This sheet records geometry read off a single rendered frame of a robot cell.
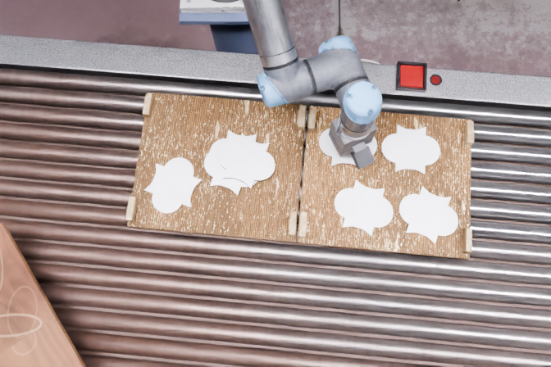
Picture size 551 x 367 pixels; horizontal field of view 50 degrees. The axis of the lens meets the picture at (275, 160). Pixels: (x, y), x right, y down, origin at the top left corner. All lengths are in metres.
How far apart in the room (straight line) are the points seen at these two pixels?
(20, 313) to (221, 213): 0.49
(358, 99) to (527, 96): 0.61
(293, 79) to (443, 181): 0.50
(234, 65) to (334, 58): 0.42
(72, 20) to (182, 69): 1.31
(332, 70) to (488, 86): 0.54
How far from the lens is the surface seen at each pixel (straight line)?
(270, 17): 1.16
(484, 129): 1.58
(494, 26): 2.80
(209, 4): 1.67
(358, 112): 1.16
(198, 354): 1.44
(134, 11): 2.77
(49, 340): 1.39
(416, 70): 1.58
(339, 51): 1.22
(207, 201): 1.44
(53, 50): 1.70
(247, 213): 1.43
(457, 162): 1.51
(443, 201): 1.47
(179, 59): 1.59
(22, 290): 1.42
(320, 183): 1.44
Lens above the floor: 2.34
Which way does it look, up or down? 75 degrees down
